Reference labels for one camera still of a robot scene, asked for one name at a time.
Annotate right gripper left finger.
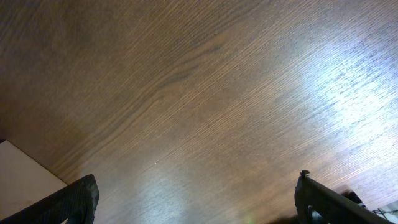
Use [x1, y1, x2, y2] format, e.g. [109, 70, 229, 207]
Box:
[1, 174, 100, 224]

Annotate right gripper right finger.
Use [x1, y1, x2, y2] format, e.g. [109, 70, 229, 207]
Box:
[294, 170, 389, 224]

